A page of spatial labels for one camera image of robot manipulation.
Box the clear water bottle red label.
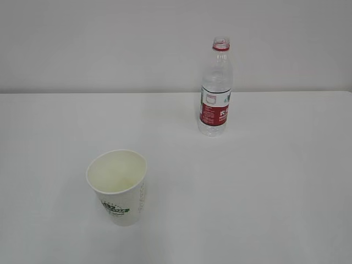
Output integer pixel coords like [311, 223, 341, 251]
[198, 36, 233, 137]

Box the white paper cup green logo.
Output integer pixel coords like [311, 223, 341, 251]
[86, 150, 147, 226]

